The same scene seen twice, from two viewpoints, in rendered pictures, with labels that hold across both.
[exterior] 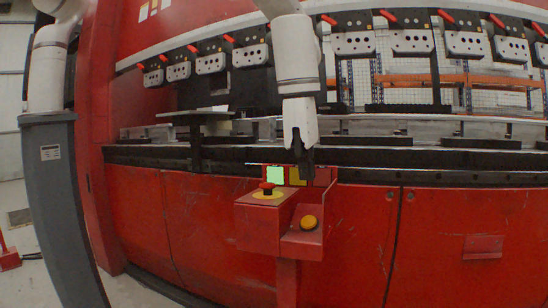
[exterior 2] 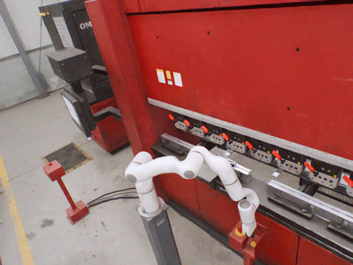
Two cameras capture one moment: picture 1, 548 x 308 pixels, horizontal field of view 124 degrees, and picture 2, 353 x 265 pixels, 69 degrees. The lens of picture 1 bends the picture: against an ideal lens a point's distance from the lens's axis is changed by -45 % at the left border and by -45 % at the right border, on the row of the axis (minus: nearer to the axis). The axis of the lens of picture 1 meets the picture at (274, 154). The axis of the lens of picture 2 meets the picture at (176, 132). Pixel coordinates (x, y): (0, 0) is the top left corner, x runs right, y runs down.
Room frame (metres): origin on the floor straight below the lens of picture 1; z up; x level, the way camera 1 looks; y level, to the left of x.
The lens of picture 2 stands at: (-0.56, -0.23, 2.36)
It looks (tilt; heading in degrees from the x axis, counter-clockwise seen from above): 31 degrees down; 26
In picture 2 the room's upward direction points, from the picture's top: 12 degrees counter-clockwise
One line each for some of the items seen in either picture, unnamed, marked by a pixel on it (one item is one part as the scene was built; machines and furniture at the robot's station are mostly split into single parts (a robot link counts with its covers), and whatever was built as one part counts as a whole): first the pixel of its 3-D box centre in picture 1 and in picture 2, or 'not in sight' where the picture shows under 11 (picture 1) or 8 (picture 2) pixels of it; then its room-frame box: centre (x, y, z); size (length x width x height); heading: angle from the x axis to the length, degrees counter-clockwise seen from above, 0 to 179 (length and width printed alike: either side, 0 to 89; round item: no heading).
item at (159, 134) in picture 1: (145, 134); (179, 145); (1.36, 0.72, 0.92); 0.50 x 0.06 x 0.10; 64
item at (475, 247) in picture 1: (484, 247); not in sight; (0.52, -0.62, 0.59); 0.15 x 0.02 x 0.07; 64
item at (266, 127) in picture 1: (230, 131); (229, 167); (1.09, 0.18, 0.92); 0.39 x 0.06 x 0.10; 64
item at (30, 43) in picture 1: (31, 69); (79, 111); (1.13, 1.58, 1.42); 0.45 x 0.12 x 0.36; 56
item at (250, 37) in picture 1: (253, 47); (239, 139); (1.04, 0.07, 1.26); 0.15 x 0.09 x 0.17; 64
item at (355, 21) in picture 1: (353, 34); (292, 157); (0.86, -0.29, 1.26); 0.15 x 0.09 x 0.17; 64
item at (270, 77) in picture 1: (239, 98); not in sight; (1.68, 0.21, 1.12); 1.13 x 0.02 x 0.44; 64
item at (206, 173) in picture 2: (196, 113); (211, 167); (0.98, 0.29, 1.00); 0.26 x 0.18 x 0.01; 154
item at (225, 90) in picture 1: (219, 84); (221, 145); (1.12, 0.22, 1.13); 0.10 x 0.02 x 0.10; 64
